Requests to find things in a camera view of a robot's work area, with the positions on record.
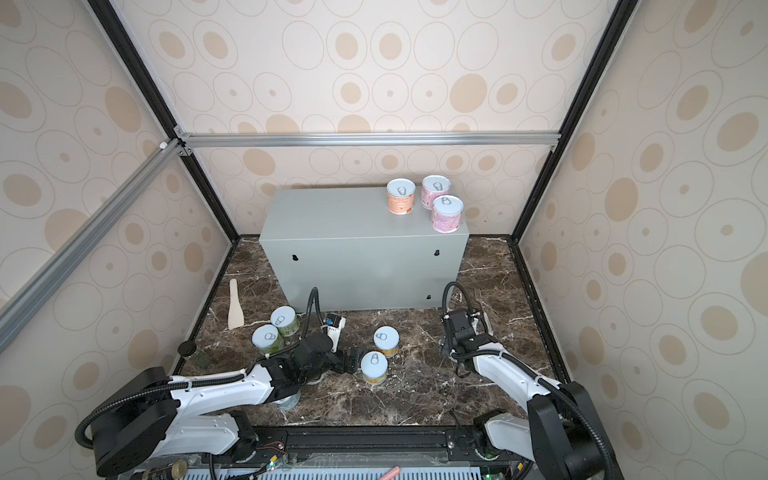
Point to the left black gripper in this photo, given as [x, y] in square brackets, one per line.
[353, 363]

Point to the yellow can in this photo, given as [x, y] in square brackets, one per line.
[386, 340]
[374, 367]

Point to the pink can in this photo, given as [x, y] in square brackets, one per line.
[433, 187]
[446, 214]

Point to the brown orange can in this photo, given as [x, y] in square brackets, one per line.
[400, 196]

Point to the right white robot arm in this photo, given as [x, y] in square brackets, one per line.
[540, 408]

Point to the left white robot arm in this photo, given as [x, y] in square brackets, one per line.
[156, 415]

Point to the green can upper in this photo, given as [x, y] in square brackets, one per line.
[285, 320]

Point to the green can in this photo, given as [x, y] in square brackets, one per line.
[267, 339]
[285, 320]

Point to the teal can lower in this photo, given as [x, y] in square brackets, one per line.
[288, 403]

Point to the green can lower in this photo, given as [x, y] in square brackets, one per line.
[267, 339]

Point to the grey metal cabinet box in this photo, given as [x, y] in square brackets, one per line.
[345, 243]

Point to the pink marker pen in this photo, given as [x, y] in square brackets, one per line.
[392, 474]

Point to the wooden spatula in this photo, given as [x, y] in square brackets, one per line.
[235, 312]

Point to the small dark glass bottle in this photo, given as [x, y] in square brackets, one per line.
[192, 354]

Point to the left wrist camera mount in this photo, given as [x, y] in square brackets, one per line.
[333, 325]

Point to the black base frame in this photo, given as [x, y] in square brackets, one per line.
[459, 443]

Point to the horizontal aluminium rail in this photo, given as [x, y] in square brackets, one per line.
[378, 139]

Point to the left diagonal aluminium rail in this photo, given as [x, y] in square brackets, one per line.
[20, 309]

